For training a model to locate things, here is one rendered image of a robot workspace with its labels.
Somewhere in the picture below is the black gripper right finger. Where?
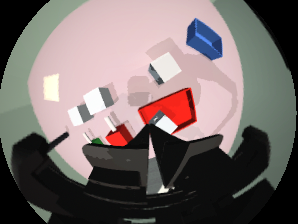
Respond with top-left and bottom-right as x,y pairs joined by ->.
150,124 -> 223,189

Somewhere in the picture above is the red tray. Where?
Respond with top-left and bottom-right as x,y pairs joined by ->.
138,88 -> 197,135

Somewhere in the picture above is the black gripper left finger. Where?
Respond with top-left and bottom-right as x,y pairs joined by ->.
82,124 -> 150,190

